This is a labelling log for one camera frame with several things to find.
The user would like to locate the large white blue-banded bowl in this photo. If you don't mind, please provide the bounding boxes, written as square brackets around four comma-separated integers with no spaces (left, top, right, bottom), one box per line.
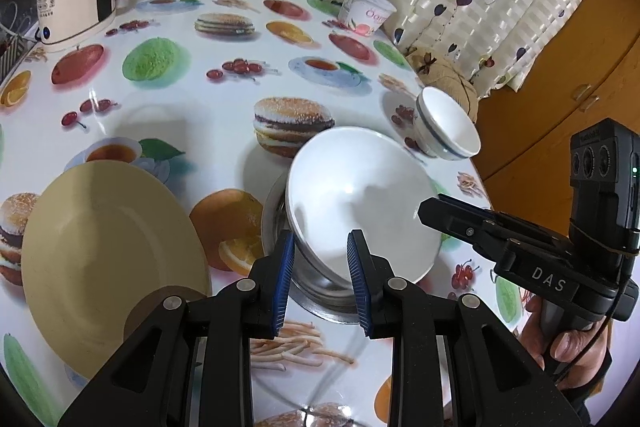
[284,126,444,284]

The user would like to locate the wooden cabinet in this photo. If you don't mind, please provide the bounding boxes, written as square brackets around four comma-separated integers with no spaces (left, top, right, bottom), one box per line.
[472,0,640,229]

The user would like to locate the white yogurt cup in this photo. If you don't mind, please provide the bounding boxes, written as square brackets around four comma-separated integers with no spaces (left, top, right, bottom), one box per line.
[337,0,398,37]

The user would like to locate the brown twine ball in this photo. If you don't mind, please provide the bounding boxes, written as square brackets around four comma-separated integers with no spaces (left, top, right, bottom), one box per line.
[404,49,480,124]

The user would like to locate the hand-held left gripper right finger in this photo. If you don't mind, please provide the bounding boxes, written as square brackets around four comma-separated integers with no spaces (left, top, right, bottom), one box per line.
[346,229,583,427]

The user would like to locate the stainless steel bowl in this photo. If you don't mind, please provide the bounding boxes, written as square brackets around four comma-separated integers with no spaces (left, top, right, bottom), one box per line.
[260,171,402,324]

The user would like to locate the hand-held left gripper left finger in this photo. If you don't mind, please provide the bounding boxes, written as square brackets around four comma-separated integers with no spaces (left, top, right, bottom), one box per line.
[57,229,297,427]

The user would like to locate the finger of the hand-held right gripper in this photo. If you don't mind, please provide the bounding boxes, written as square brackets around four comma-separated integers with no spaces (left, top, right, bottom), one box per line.
[417,193,512,260]

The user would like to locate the small white blue-banded bowl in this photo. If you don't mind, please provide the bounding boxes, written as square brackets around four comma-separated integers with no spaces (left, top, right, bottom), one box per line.
[414,85,482,161]

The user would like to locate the food printed tablecloth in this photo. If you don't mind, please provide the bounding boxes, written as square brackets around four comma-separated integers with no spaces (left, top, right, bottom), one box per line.
[0,0,494,427]

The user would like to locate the beige plate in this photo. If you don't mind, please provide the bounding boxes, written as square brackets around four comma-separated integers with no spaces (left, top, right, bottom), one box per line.
[20,159,214,381]

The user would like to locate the person's right hand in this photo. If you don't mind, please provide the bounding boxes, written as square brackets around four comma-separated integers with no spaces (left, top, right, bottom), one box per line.
[520,294,614,391]

